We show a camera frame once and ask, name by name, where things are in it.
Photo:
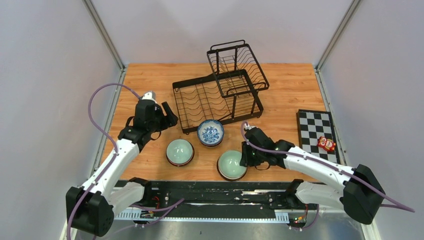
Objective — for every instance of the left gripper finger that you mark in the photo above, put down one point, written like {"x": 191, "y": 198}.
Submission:
{"x": 171, "y": 120}
{"x": 166, "y": 108}

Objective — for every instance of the blue floral bowl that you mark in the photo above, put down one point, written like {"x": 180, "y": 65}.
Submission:
{"x": 210, "y": 127}

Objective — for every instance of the black white checkerboard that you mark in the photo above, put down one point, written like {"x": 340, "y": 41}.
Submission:
{"x": 313, "y": 124}

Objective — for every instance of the black wire dish rack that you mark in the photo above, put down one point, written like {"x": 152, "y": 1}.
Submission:
{"x": 229, "y": 94}

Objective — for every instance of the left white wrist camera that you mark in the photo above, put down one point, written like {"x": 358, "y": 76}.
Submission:
{"x": 149, "y": 95}

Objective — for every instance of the patterned bowl under floral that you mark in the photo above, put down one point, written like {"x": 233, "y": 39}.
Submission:
{"x": 209, "y": 140}

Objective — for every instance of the celadon bowl brown rim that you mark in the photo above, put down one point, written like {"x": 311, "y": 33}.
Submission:
{"x": 229, "y": 165}

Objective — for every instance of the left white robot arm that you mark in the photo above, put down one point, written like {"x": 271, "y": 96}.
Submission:
{"x": 93, "y": 206}

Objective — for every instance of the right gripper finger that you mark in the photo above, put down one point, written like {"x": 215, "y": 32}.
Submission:
{"x": 244, "y": 161}
{"x": 244, "y": 150}

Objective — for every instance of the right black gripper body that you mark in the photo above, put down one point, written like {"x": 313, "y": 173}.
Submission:
{"x": 256, "y": 157}

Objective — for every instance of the red owl toy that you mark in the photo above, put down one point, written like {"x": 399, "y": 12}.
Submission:
{"x": 327, "y": 144}

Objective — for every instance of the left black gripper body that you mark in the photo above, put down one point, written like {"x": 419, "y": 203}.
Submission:
{"x": 158, "y": 124}

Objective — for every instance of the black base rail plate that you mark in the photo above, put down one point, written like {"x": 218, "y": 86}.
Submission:
{"x": 223, "y": 199}

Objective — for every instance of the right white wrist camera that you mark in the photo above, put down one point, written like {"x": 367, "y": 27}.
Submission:
{"x": 248, "y": 127}

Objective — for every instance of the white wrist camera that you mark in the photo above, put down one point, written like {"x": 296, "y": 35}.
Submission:
{"x": 149, "y": 95}
{"x": 248, "y": 127}

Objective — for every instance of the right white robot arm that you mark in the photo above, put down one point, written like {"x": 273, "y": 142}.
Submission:
{"x": 355, "y": 190}

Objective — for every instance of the celadon bowl black rim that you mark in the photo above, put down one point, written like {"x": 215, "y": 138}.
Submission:
{"x": 179, "y": 152}

